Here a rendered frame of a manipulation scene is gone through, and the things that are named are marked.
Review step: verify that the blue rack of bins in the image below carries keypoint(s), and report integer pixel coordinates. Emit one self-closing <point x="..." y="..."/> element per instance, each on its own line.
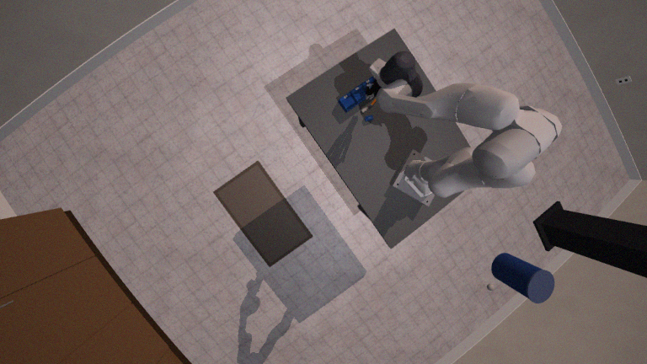
<point x="352" y="100"/>

